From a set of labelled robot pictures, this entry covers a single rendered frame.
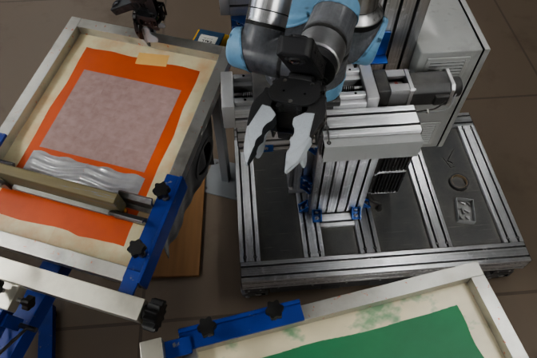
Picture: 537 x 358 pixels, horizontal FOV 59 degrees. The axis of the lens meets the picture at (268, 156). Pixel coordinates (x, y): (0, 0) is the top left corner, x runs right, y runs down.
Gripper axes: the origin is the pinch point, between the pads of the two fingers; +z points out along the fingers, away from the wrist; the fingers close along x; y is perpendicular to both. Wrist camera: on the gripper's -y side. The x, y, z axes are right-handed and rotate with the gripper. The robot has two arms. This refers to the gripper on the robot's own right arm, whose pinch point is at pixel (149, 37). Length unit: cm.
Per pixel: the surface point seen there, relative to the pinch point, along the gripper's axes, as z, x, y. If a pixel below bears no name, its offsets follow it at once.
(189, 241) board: 105, -34, 7
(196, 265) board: 104, -45, 14
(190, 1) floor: 130, 143, -63
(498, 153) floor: 120, 64, 153
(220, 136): 72, 9, 13
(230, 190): 111, -1, 16
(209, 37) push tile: 16.3, 18.5, 12.4
